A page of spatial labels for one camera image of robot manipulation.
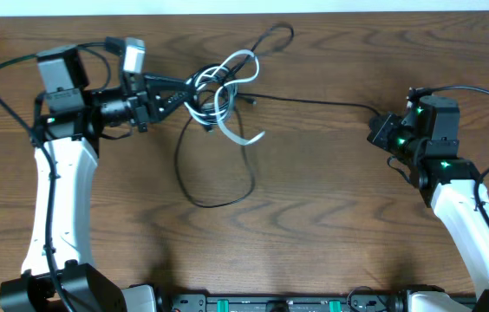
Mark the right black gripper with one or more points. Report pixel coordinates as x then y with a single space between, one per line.
382 126

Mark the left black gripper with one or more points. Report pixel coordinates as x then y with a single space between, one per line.
141 109

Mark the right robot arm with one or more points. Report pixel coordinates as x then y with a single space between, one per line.
425 140

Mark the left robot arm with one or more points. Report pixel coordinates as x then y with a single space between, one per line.
69 117

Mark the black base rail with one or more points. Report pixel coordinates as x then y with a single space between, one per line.
359 299

